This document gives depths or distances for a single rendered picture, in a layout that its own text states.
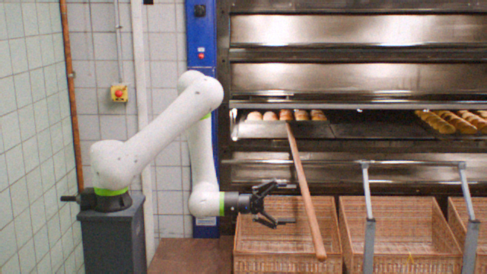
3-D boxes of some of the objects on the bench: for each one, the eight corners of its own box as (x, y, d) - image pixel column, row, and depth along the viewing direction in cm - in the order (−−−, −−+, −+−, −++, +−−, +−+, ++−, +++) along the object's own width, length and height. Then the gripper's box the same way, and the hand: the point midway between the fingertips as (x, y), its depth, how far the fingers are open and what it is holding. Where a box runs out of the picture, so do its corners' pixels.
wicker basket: (238, 237, 306) (238, 193, 299) (332, 238, 304) (334, 195, 297) (231, 279, 259) (230, 229, 252) (343, 281, 257) (345, 231, 250)
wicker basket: (335, 238, 304) (337, 195, 297) (430, 239, 304) (434, 195, 296) (349, 281, 257) (351, 230, 250) (462, 282, 257) (468, 231, 250)
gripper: (240, 170, 195) (295, 170, 195) (240, 229, 201) (294, 229, 201) (239, 176, 187) (297, 176, 187) (239, 238, 194) (295, 238, 194)
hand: (292, 204), depth 194 cm, fingers open, 13 cm apart
